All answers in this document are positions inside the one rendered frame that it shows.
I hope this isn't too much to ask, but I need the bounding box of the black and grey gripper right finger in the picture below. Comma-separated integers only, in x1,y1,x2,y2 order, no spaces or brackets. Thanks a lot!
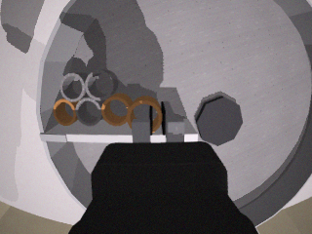
161,101,185,142

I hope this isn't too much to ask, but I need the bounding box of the bronze bushing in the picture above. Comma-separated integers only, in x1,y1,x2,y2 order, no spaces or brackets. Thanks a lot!
53,98,79,126
127,96,162,133
101,93,133,126

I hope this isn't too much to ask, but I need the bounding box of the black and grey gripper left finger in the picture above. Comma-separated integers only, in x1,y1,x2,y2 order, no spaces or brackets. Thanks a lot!
132,104,152,142

